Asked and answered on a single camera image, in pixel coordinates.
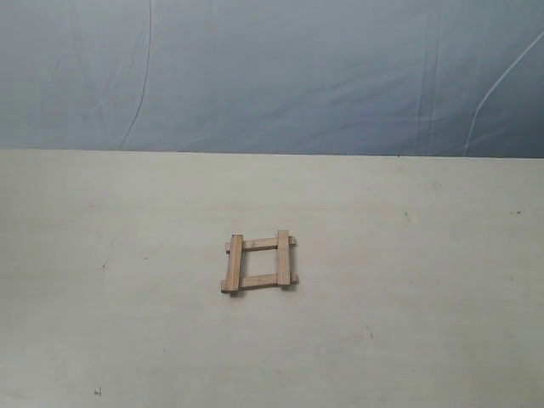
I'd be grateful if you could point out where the blue-grey backdrop cloth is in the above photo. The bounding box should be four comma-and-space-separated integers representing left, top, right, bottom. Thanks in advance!
1, 1, 543, 158

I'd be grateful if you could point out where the wooden stick with holes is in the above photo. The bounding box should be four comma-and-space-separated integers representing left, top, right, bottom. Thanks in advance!
225, 235, 297, 254
221, 274, 298, 293

